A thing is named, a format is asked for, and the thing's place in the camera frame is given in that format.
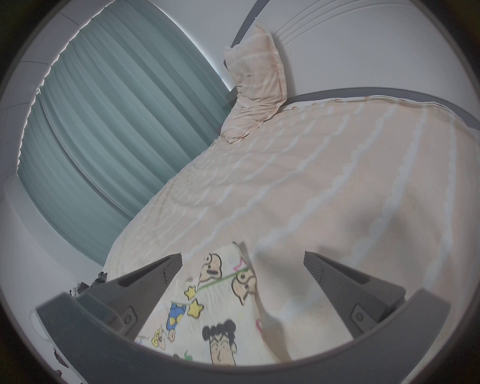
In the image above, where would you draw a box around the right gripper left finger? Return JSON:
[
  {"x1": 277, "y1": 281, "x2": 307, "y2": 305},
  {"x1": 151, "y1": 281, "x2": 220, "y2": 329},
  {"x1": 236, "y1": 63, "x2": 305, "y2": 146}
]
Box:
[{"x1": 77, "y1": 253, "x2": 183, "y2": 341}]

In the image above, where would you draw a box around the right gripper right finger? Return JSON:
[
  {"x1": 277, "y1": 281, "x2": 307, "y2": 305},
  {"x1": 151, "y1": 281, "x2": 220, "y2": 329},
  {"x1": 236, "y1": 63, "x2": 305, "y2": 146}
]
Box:
[{"x1": 304, "y1": 250, "x2": 407, "y2": 339}]

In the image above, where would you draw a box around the white printed pyjama top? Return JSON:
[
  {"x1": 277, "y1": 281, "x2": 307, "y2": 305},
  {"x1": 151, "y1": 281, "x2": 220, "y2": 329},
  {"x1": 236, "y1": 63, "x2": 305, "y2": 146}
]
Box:
[{"x1": 135, "y1": 242, "x2": 289, "y2": 366}]

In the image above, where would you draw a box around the pile of clothes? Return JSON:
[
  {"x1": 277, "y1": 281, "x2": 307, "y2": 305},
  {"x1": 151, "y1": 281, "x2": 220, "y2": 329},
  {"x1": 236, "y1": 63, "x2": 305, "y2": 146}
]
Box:
[{"x1": 69, "y1": 271, "x2": 109, "y2": 298}]

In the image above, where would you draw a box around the blue-green curtain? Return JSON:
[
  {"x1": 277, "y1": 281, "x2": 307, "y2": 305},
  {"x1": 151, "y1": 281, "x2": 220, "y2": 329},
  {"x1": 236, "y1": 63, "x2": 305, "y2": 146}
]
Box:
[
  {"x1": 37, "y1": 0, "x2": 237, "y2": 222},
  {"x1": 17, "y1": 92, "x2": 136, "y2": 268}
]

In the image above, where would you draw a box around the bed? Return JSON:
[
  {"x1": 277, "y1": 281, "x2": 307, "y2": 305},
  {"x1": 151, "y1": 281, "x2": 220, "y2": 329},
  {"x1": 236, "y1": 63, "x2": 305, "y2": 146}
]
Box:
[{"x1": 103, "y1": 0, "x2": 480, "y2": 366}]

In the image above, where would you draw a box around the cream striped pillow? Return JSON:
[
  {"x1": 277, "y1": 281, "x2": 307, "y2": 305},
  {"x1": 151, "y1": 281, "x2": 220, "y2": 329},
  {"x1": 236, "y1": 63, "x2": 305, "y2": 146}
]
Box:
[{"x1": 219, "y1": 20, "x2": 289, "y2": 145}]

